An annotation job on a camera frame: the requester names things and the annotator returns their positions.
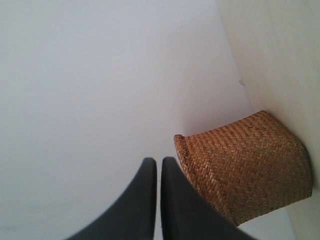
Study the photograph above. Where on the brown woven basket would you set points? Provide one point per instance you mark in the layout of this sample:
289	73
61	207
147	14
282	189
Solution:
247	168

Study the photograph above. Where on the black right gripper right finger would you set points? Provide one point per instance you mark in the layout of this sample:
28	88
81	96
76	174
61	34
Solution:
185	215

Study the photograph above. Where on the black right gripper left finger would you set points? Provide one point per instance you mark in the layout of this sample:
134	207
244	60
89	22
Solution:
133	215

